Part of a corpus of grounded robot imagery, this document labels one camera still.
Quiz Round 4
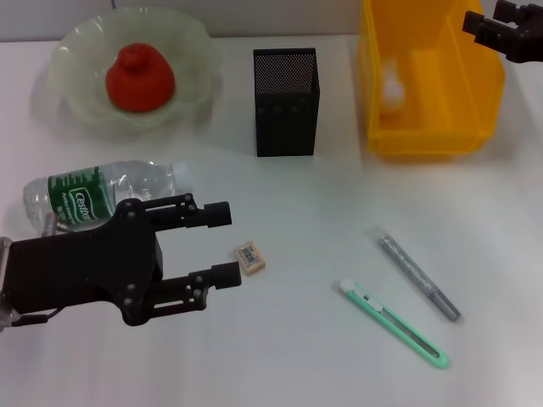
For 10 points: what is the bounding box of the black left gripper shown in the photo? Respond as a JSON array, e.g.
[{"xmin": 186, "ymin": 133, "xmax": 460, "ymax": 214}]
[{"xmin": 7, "ymin": 200, "xmax": 165, "ymax": 328}]

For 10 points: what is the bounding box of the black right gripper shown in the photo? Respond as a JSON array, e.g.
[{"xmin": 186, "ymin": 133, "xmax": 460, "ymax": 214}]
[{"xmin": 462, "ymin": 0, "xmax": 543, "ymax": 65}]

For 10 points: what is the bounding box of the clear green-label water bottle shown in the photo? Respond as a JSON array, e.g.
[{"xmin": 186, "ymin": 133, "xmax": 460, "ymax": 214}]
[{"xmin": 23, "ymin": 159, "xmax": 193, "ymax": 233}]

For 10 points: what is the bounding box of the white paper ball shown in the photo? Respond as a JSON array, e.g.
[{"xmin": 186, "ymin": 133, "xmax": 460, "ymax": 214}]
[{"xmin": 379, "ymin": 59, "xmax": 408, "ymax": 115}]

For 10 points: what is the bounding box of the red-orange toy orange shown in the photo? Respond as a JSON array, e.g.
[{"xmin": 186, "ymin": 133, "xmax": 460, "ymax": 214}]
[{"xmin": 104, "ymin": 42, "xmax": 176, "ymax": 114}]

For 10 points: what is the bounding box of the mint green utility knife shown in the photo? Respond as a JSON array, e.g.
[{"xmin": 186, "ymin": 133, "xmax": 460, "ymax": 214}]
[{"xmin": 338, "ymin": 277, "xmax": 451, "ymax": 370}]

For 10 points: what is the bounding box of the beige eraser with barcode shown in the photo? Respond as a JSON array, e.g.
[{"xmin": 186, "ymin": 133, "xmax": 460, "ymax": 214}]
[{"xmin": 233, "ymin": 240, "xmax": 267, "ymax": 276}]

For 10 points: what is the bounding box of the black mesh pen holder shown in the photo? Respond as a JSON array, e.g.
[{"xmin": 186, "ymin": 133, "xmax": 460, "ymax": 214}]
[{"xmin": 252, "ymin": 47, "xmax": 322, "ymax": 158}]

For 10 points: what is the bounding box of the grey marker pen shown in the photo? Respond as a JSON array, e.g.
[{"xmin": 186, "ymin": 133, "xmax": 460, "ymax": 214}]
[{"xmin": 377, "ymin": 235, "xmax": 462, "ymax": 322}]

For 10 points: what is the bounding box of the pale green translucent fruit bowl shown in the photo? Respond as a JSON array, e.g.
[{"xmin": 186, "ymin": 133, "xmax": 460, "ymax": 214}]
[{"xmin": 46, "ymin": 8, "xmax": 224, "ymax": 141}]

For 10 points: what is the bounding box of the yellow plastic bin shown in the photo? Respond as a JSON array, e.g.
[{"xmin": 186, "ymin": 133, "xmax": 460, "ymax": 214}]
[{"xmin": 355, "ymin": 0, "xmax": 507, "ymax": 162}]

